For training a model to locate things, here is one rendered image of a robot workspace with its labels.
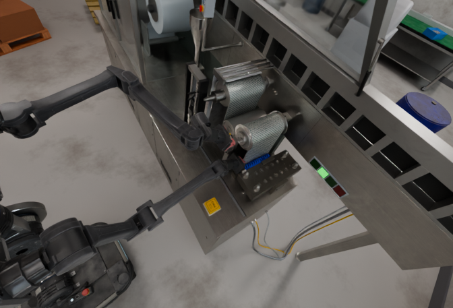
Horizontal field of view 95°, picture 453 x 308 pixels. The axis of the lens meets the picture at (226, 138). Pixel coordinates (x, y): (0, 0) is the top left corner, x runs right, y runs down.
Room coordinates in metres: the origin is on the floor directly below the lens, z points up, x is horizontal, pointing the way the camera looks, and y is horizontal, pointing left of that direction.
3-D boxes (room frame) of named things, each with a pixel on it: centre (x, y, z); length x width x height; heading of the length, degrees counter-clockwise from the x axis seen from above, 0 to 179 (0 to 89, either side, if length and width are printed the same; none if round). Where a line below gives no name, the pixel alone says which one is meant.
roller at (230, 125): (0.87, -0.08, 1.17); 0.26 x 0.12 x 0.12; 138
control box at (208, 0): (1.10, 0.30, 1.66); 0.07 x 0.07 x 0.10; 33
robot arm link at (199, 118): (0.51, 0.12, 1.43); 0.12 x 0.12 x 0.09; 45
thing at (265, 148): (0.75, -0.21, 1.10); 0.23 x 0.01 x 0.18; 138
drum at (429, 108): (2.41, -2.17, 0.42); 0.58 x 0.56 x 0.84; 146
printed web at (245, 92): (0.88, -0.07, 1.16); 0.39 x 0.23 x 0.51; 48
